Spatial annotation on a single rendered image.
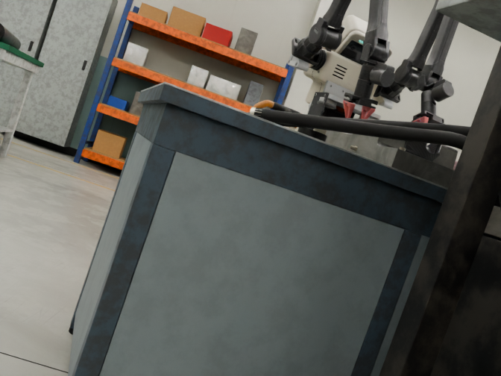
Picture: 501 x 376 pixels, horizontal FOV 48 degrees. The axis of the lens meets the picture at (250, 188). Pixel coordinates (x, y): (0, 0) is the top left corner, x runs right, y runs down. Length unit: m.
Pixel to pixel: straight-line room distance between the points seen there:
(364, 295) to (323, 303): 0.11
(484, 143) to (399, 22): 6.78
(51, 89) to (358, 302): 6.10
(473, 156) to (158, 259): 0.67
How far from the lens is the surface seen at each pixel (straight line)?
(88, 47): 7.13
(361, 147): 1.67
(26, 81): 5.35
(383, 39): 1.96
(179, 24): 6.90
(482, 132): 1.05
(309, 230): 1.31
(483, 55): 8.15
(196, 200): 1.22
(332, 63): 2.30
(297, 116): 1.32
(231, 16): 7.39
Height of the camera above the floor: 0.71
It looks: 3 degrees down
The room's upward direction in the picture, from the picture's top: 19 degrees clockwise
